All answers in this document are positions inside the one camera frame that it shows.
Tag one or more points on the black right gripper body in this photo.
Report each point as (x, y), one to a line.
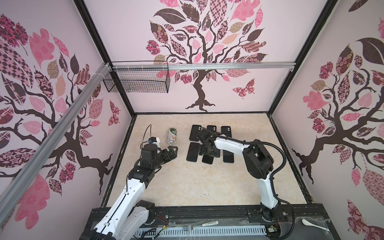
(203, 150)

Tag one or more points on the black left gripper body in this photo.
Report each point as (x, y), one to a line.
(164, 157)

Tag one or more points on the purple smartphone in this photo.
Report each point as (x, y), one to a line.
(207, 159)

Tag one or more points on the blue edged black smartphone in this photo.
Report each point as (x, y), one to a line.
(193, 152)

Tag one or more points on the black phone case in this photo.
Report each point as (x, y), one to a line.
(212, 128)
(227, 131)
(194, 133)

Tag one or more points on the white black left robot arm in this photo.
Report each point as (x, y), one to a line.
(128, 213)

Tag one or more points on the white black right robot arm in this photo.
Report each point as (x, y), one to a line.
(259, 163)

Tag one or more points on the crushed green drink can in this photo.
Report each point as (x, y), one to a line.
(172, 136)

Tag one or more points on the white plastic spoon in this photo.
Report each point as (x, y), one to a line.
(309, 224)

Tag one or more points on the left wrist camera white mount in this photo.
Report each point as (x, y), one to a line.
(155, 141)

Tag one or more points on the white slotted cable duct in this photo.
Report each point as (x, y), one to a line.
(221, 231)

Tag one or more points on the black wire basket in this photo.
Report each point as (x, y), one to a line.
(138, 77)

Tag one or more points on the aluminium rail back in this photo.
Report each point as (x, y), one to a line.
(212, 66)

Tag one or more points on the aluminium rail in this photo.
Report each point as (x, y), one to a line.
(212, 66)
(23, 180)

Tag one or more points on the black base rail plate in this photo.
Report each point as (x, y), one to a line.
(286, 226)

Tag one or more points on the aluminium rail left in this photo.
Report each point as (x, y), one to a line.
(23, 180)

